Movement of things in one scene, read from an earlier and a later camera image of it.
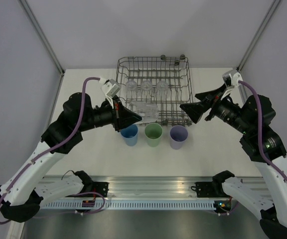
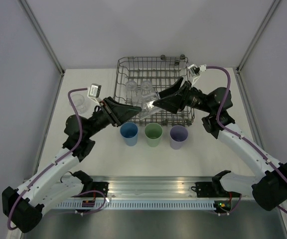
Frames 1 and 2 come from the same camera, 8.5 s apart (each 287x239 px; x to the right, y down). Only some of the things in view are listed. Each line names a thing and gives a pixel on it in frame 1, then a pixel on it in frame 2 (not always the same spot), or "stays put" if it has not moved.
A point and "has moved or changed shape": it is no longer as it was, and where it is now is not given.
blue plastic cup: [130, 134] stays put
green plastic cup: [153, 132] stays put
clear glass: [149, 111] has moved or changed shape
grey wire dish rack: [153, 88] stays put
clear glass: [162, 87] → [146, 101]
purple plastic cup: [178, 135] stays put
